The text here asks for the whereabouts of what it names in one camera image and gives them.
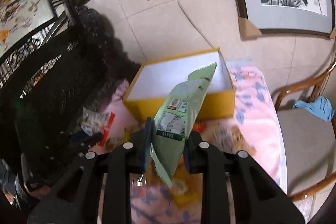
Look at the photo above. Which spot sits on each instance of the wooden armchair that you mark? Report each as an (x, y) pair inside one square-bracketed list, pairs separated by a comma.
[(309, 141)]

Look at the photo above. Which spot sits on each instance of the dark carved wooden screen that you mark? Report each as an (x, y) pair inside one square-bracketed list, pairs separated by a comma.
[(47, 78)]

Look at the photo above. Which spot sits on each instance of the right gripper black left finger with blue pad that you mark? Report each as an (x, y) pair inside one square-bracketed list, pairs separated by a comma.
[(97, 186)]

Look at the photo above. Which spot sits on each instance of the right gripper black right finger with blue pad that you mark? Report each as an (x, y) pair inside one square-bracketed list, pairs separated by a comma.
[(239, 180)]

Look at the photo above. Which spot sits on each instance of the pink floral tablecloth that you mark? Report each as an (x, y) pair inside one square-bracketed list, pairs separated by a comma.
[(254, 119)]

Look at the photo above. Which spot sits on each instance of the yellow cardboard box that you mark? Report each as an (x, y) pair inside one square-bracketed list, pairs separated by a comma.
[(179, 77)]

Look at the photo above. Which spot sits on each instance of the light green snack bag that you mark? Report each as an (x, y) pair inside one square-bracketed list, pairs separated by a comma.
[(174, 121)]

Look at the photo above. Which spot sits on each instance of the clear cracker bag red seal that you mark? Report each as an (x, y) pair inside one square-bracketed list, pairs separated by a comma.
[(93, 123)]

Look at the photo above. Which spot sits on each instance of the blue cloth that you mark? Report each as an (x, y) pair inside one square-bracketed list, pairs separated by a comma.
[(321, 108)]

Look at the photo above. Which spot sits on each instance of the bird painting far left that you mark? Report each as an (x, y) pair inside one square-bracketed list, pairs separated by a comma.
[(20, 18)]

